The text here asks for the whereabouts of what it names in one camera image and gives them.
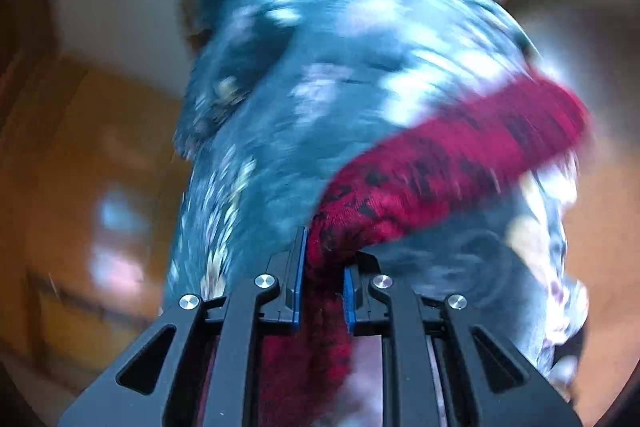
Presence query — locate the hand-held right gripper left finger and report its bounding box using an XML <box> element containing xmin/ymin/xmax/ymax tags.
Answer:
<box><xmin>57</xmin><ymin>226</ymin><xmax>308</xmax><ymax>427</ymax></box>

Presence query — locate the red black patterned garment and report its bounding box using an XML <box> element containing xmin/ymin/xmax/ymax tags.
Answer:
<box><xmin>197</xmin><ymin>74</ymin><xmax>593</xmax><ymax>427</ymax></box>

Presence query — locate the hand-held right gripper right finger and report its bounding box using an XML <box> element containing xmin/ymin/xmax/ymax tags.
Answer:
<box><xmin>343</xmin><ymin>251</ymin><xmax>584</xmax><ymax>427</ymax></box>

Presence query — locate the bed with floral sheet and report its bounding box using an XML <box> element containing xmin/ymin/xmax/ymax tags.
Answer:
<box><xmin>167</xmin><ymin>0</ymin><xmax>592</xmax><ymax>388</ymax></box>

